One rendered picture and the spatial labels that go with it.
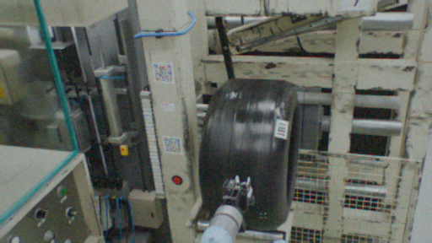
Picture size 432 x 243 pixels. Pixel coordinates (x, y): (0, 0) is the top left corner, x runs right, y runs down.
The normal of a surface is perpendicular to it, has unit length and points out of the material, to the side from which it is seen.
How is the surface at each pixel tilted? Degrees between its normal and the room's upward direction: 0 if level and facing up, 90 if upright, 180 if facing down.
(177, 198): 90
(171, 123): 90
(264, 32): 90
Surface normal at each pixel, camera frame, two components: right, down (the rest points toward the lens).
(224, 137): -0.25, -0.22
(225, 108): -0.19, -0.55
